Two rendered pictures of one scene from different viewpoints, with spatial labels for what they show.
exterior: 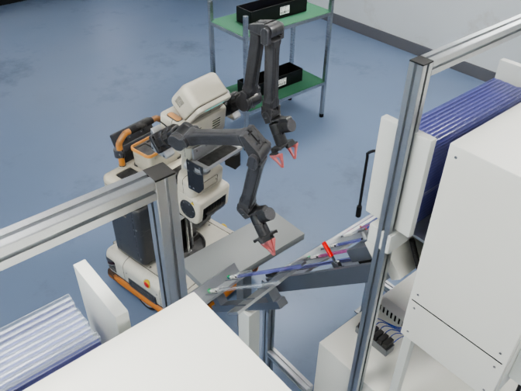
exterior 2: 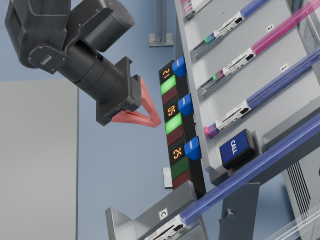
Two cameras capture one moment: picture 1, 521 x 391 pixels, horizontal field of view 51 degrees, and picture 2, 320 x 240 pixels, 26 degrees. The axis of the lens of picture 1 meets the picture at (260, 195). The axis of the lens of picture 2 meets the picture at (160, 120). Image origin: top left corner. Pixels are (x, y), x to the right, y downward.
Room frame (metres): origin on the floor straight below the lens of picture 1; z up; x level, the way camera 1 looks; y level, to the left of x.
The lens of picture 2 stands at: (1.26, 0.58, 1.45)
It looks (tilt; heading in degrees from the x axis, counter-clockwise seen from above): 41 degrees down; 306
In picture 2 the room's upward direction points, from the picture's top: straight up
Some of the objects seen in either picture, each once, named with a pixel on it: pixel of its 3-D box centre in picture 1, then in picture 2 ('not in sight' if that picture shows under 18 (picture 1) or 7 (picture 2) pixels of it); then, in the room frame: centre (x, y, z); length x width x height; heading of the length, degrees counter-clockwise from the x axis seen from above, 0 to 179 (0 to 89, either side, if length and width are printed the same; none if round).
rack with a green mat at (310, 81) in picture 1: (270, 64); not in sight; (4.20, -0.07, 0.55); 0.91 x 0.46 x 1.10; 131
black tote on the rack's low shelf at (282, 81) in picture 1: (270, 80); not in sight; (4.20, -0.07, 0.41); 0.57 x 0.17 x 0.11; 131
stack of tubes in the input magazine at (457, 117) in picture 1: (455, 147); not in sight; (1.41, -0.59, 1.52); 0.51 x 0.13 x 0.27; 131
